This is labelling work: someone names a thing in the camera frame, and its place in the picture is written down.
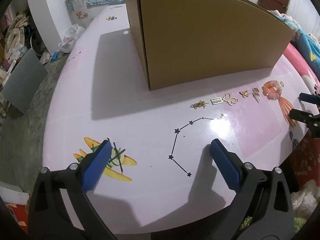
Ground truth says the white plastic bag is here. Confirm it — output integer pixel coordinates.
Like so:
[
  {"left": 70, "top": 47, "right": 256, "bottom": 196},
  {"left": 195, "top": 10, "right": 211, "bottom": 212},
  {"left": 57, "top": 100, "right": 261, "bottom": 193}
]
[{"left": 58, "top": 24, "right": 86, "bottom": 53}]

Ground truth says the gold ring earring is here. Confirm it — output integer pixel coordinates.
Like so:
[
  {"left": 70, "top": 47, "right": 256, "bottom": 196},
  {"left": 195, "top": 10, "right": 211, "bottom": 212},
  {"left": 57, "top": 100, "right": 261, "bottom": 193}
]
[{"left": 252, "top": 87, "right": 261, "bottom": 103}]

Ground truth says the gold butterfly outline pendant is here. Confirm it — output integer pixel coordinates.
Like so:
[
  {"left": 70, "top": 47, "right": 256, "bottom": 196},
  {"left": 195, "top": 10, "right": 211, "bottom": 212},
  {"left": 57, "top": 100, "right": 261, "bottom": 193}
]
[{"left": 222, "top": 92, "right": 238, "bottom": 106}]

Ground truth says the grey board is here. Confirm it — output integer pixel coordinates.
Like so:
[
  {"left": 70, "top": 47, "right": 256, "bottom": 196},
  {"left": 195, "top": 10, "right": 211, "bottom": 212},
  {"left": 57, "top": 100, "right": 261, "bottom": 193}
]
[{"left": 1, "top": 49, "right": 48, "bottom": 114}]

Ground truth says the pile of clothes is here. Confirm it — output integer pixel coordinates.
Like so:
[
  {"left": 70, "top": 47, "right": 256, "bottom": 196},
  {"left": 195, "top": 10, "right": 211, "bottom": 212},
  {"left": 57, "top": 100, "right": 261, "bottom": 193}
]
[{"left": 1, "top": 10, "right": 29, "bottom": 83}]

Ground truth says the small gold butterfly charm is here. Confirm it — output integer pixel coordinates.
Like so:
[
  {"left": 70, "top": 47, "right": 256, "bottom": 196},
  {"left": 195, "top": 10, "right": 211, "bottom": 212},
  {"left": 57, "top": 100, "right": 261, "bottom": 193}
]
[{"left": 239, "top": 90, "right": 251, "bottom": 98}]

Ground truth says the brown cardboard box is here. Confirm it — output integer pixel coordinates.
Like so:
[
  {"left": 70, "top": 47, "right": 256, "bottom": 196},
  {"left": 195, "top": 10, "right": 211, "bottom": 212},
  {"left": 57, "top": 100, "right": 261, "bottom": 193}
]
[{"left": 125, "top": 0, "right": 293, "bottom": 90}]

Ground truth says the silver abacus charm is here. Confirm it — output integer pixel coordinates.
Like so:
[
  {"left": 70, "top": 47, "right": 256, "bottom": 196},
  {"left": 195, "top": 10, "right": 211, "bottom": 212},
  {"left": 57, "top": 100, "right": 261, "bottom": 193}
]
[{"left": 210, "top": 96, "right": 224, "bottom": 105}]

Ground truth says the gold chain charm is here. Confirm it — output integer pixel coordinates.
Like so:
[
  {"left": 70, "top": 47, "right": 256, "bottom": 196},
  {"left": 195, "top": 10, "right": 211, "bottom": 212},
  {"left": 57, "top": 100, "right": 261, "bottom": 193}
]
[{"left": 190, "top": 100, "right": 208, "bottom": 109}]

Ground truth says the pink orange bead bracelet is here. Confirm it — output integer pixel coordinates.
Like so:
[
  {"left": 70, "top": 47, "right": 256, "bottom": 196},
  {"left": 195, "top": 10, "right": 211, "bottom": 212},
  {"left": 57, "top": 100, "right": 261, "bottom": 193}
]
[{"left": 261, "top": 80, "right": 285, "bottom": 101}]

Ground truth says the pink floral blanket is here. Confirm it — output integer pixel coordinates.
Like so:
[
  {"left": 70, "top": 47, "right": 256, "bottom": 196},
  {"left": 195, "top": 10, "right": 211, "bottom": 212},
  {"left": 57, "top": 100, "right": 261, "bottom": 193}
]
[{"left": 270, "top": 10, "right": 319, "bottom": 187}]

